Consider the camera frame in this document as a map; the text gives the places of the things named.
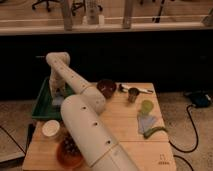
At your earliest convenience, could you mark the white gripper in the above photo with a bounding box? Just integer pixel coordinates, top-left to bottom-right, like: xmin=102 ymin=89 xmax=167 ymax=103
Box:
xmin=49 ymin=78 xmax=66 ymax=97

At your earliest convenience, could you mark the light blue sponge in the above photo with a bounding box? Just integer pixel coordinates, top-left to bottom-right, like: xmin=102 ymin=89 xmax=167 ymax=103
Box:
xmin=52 ymin=96 xmax=64 ymax=106

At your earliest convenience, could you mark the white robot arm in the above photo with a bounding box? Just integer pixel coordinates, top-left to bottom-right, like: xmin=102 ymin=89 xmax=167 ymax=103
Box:
xmin=46 ymin=52 xmax=139 ymax=171

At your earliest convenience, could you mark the green plastic tray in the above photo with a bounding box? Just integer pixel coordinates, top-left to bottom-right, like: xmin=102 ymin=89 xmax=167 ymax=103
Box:
xmin=31 ymin=76 xmax=76 ymax=122

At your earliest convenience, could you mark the dark brown bowl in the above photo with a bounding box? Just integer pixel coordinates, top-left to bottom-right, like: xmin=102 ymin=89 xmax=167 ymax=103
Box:
xmin=96 ymin=79 xmax=117 ymax=99

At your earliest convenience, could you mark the dark grape bunch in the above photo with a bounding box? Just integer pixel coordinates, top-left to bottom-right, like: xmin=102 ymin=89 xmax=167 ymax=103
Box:
xmin=64 ymin=136 xmax=77 ymax=155

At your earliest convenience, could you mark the orange bowl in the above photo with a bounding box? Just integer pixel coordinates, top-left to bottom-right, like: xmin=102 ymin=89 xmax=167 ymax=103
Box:
xmin=56 ymin=139 xmax=83 ymax=169

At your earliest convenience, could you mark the metal measuring cup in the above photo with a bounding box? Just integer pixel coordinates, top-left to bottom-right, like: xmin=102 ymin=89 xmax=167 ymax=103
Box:
xmin=128 ymin=87 xmax=139 ymax=103

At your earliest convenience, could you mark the black office chair base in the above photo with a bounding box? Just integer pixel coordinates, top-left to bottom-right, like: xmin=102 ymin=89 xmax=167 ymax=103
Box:
xmin=31 ymin=0 xmax=60 ymax=12

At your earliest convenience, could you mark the green plastic cup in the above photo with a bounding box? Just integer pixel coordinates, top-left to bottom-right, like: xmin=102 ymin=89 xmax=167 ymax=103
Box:
xmin=140 ymin=100 xmax=154 ymax=115

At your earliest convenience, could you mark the light blue cloth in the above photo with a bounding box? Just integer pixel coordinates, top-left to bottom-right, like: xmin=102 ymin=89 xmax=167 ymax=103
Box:
xmin=137 ymin=114 xmax=157 ymax=134

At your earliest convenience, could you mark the green cucumber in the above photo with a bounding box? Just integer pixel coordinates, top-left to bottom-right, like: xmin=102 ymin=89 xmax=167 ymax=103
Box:
xmin=143 ymin=126 xmax=167 ymax=139

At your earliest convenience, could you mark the dark blue device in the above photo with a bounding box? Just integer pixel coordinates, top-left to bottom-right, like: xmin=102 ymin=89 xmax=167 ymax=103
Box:
xmin=184 ymin=91 xmax=211 ymax=108

